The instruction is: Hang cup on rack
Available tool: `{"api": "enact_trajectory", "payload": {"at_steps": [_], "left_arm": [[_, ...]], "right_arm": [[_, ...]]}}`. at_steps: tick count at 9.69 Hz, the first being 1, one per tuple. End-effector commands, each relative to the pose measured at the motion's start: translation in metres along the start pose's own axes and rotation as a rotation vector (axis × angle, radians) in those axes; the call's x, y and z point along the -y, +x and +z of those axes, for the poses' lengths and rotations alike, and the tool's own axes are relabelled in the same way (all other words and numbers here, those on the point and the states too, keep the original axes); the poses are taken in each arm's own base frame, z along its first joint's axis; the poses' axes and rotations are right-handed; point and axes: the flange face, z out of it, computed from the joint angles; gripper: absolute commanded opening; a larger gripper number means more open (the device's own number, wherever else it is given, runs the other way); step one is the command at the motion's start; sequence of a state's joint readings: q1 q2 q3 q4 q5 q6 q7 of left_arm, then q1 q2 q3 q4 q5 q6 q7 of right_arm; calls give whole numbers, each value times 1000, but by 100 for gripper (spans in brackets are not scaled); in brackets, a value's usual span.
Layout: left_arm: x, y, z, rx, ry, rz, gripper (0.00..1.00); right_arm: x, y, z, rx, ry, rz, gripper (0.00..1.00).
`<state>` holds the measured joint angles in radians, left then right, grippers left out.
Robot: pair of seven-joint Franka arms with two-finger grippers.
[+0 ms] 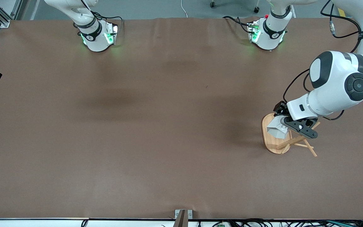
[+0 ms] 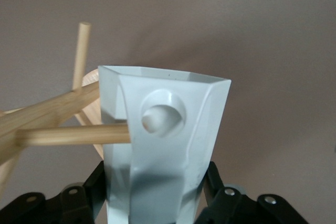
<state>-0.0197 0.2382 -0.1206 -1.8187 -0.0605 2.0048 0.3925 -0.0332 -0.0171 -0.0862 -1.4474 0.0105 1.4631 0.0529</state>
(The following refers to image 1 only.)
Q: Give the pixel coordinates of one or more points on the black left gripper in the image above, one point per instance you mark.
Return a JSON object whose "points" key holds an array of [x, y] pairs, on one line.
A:
{"points": [[280, 108]]}

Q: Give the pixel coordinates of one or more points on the white faceted cup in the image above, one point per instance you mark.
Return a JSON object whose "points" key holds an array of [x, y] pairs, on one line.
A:
{"points": [[276, 130]]}

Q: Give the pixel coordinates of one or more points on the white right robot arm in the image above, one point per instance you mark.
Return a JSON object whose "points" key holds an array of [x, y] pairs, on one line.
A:
{"points": [[95, 37]]}

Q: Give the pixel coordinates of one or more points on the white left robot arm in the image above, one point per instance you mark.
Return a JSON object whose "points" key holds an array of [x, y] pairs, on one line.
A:
{"points": [[336, 82]]}

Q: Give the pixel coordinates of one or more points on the wooden cup rack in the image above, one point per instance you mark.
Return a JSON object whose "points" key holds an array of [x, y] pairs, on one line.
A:
{"points": [[273, 145]]}

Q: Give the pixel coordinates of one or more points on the black chair caster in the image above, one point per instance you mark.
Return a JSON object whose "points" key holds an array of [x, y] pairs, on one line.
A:
{"points": [[256, 9], [212, 4]]}

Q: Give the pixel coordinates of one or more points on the brown table cover sheet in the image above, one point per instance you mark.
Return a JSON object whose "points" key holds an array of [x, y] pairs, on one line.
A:
{"points": [[137, 157]]}

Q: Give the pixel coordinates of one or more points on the metal camera pole bracket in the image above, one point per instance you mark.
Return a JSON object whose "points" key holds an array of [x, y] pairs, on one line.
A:
{"points": [[183, 217]]}

